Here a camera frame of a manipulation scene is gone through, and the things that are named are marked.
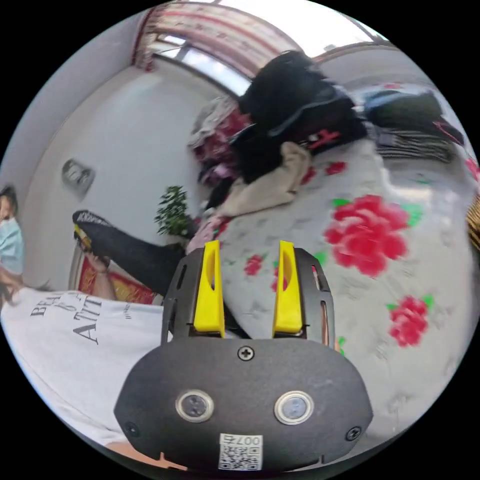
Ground person's left hand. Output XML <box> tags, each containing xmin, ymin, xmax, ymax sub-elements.
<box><xmin>84</xmin><ymin>248</ymin><xmax>113</xmax><ymax>275</ymax></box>

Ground person's left forearm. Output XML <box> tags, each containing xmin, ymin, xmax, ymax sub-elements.
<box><xmin>92</xmin><ymin>266</ymin><xmax>118</xmax><ymax>301</ymax></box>

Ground bed with floral sheet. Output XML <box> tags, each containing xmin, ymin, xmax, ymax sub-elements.
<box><xmin>186</xmin><ymin>76</ymin><xmax>480</xmax><ymax>440</ymax></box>

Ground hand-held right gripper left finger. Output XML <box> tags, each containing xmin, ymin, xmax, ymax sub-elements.
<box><xmin>193</xmin><ymin>240</ymin><xmax>226</xmax><ymax>339</ymax></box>

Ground window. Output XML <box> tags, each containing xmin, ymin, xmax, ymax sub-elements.
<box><xmin>152</xmin><ymin>32</ymin><xmax>253</xmax><ymax>97</ymax></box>

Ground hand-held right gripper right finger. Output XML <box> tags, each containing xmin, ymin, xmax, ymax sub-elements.
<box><xmin>272</xmin><ymin>240</ymin><xmax>303</xmax><ymax>338</ymax></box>

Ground red striped curtain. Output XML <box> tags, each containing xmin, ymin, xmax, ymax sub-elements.
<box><xmin>134</xmin><ymin>2</ymin><xmax>303</xmax><ymax>77</ymax></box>

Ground pile of clothes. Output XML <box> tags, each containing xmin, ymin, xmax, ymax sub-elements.
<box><xmin>362</xmin><ymin>85</ymin><xmax>467</xmax><ymax>163</ymax></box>
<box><xmin>187</xmin><ymin>50</ymin><xmax>370</xmax><ymax>228</ymax></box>

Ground person's body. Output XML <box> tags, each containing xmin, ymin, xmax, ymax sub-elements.
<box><xmin>0</xmin><ymin>184</ymin><xmax>170</xmax><ymax>448</ymax></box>

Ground green potted plant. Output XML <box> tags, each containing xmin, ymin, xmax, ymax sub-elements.
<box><xmin>154</xmin><ymin>185</ymin><xmax>197</xmax><ymax>238</ymax></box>

